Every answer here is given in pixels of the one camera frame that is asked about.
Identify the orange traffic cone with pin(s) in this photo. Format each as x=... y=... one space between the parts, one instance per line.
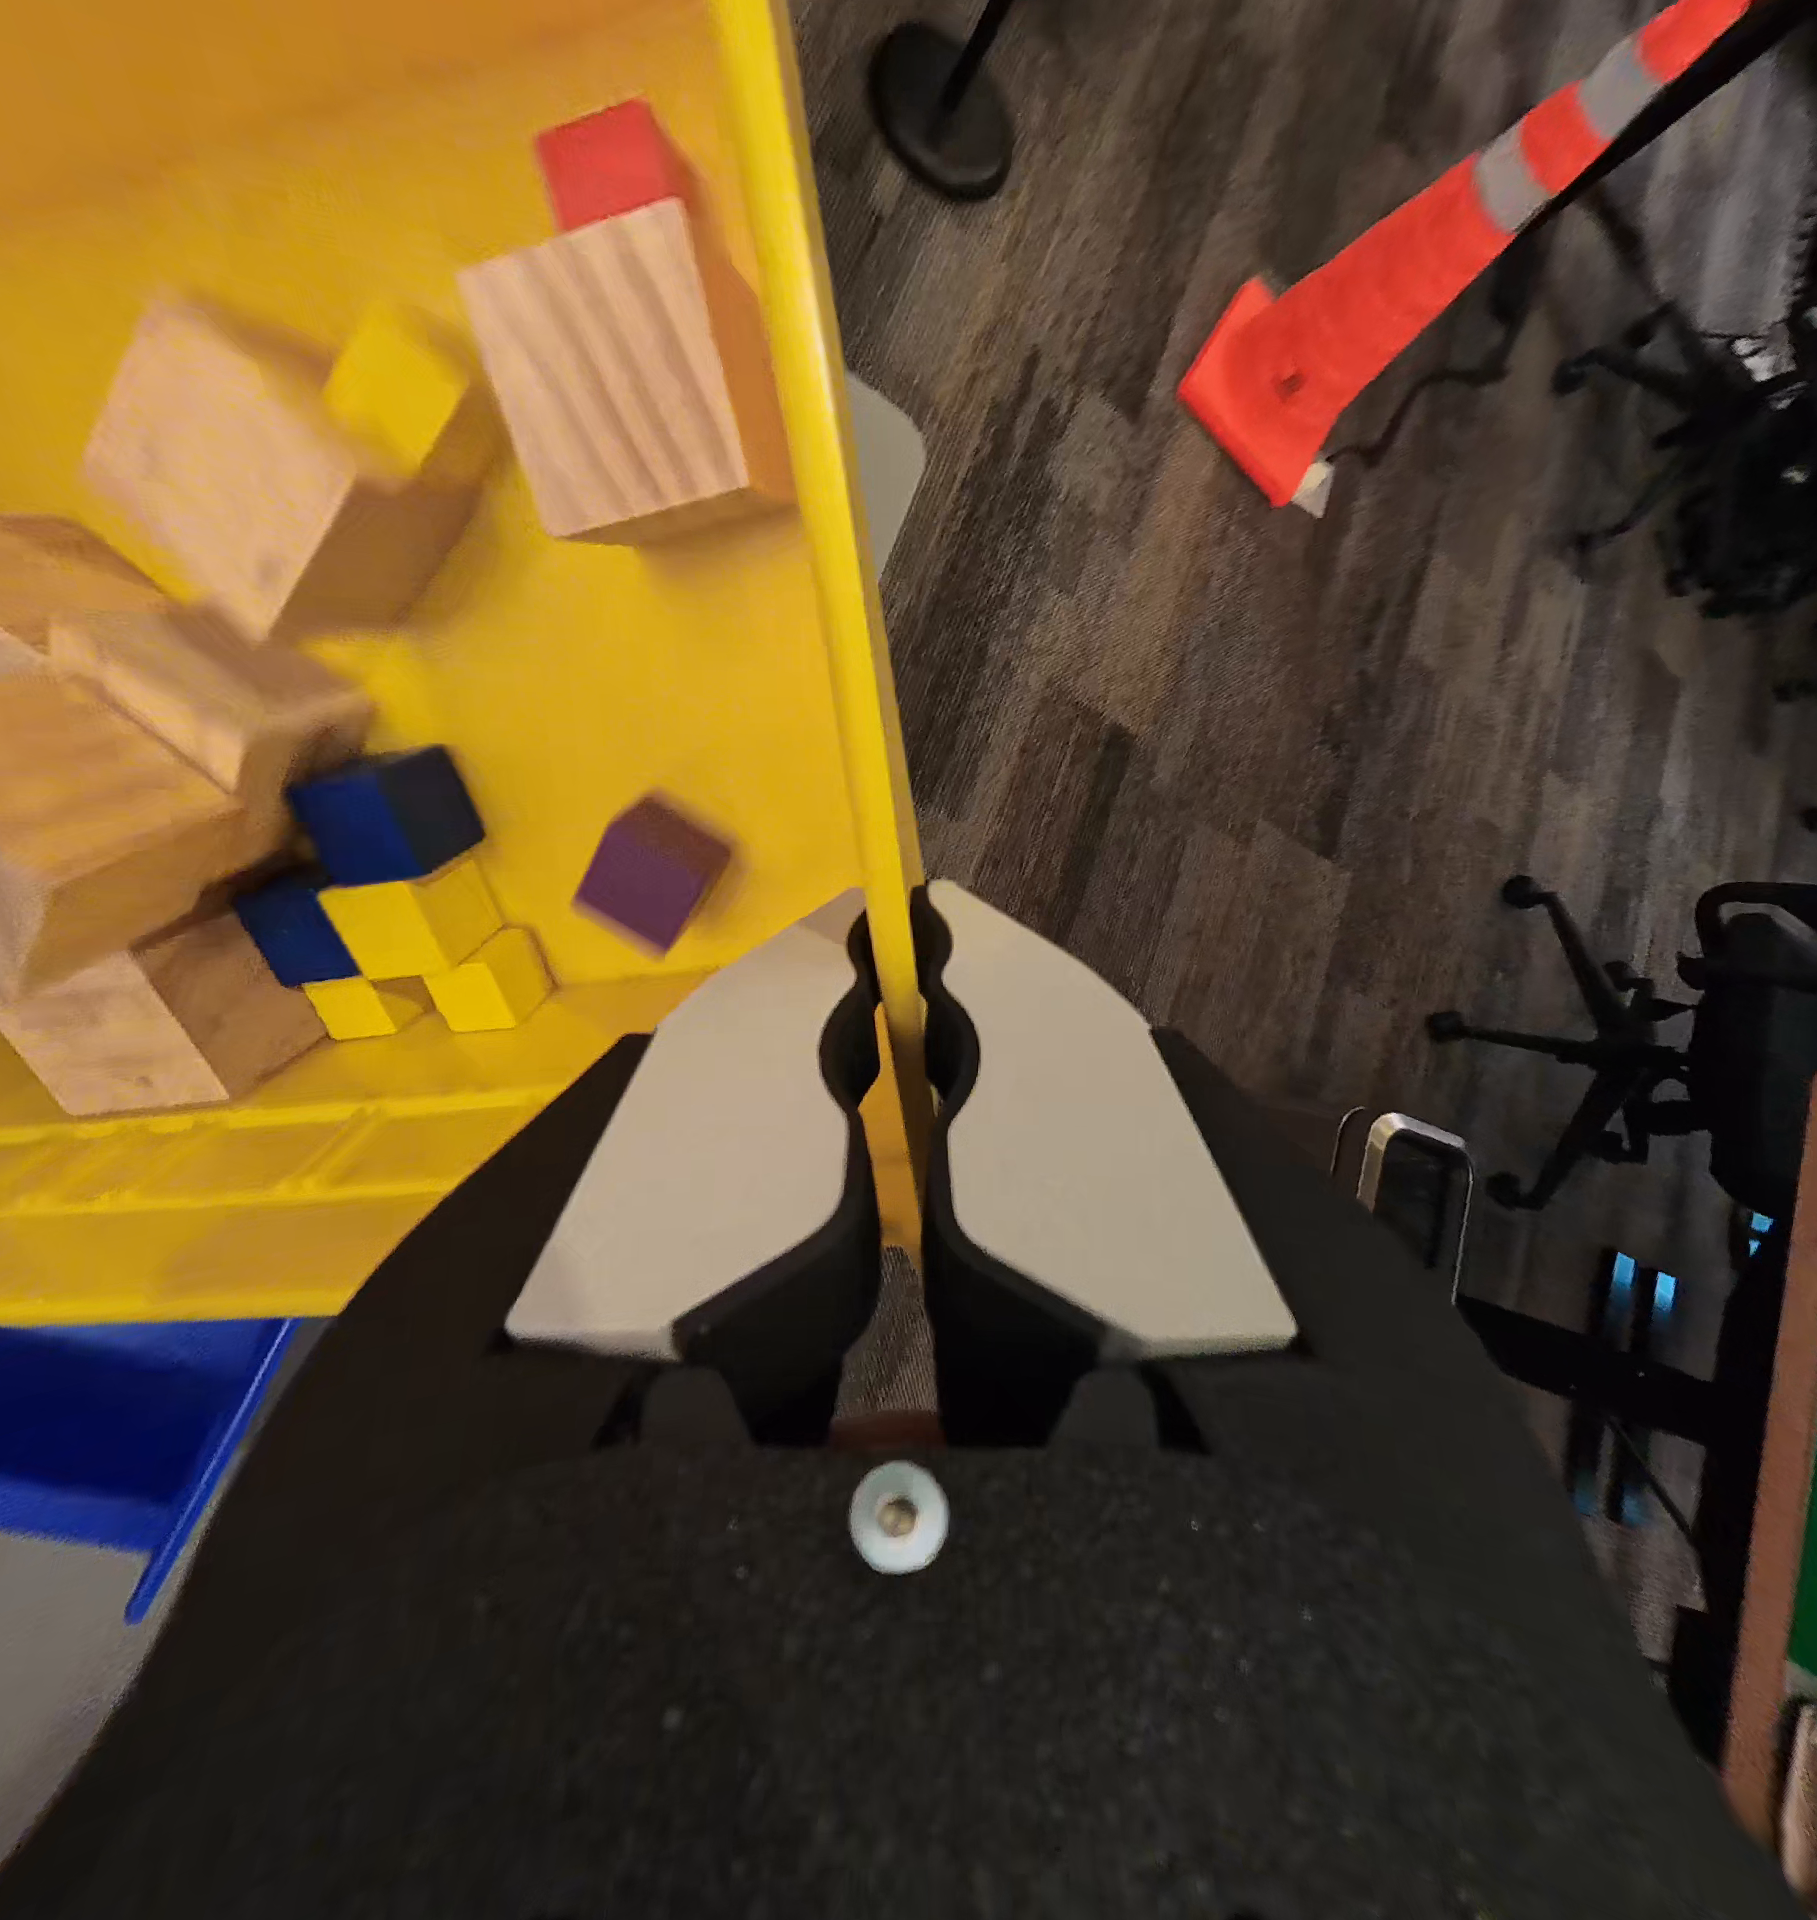
x=1388 y=285

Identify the yellow plastic bin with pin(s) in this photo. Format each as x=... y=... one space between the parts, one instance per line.
x=579 y=674

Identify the blue plastic bin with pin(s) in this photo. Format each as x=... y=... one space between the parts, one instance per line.
x=83 y=1424

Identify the black round stand base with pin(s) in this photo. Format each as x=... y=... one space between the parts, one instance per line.
x=947 y=106

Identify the black tripod stand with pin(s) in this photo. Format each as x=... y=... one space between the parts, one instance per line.
x=1674 y=106

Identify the pile of wooden cubes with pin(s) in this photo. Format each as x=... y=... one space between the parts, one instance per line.
x=608 y=375

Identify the black office chair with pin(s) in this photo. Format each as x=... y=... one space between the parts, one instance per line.
x=1763 y=1035
x=1779 y=451

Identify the black waste bin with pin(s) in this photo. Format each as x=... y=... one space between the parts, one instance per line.
x=1426 y=1186

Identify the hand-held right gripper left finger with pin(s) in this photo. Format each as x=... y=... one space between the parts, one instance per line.
x=698 y=1186

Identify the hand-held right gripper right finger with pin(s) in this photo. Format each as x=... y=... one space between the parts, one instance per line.
x=1118 y=1186

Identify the wooden office desk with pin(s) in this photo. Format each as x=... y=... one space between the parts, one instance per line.
x=1786 y=1424

